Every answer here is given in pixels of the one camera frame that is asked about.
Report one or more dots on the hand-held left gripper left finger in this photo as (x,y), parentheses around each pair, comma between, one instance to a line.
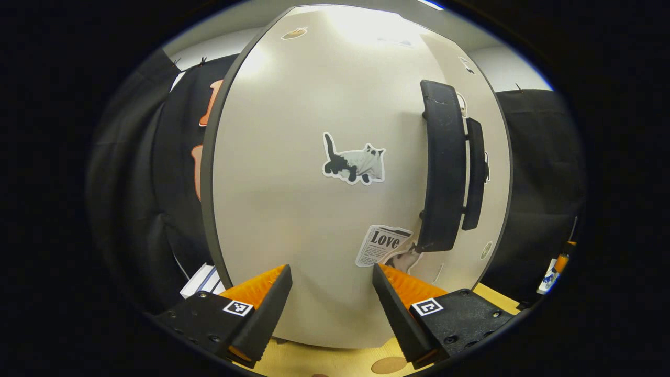
(261,319)

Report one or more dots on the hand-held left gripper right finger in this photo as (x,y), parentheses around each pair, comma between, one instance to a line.
(398,319)

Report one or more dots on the brown round table pad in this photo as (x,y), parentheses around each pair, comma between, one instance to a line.
(390,365)

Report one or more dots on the white flat box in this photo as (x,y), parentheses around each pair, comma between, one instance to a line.
(201,283)

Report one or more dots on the orange topped bottle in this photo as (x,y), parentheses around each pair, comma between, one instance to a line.
(564,261)

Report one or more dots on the black backdrop cloth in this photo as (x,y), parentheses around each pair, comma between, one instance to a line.
(539,183)

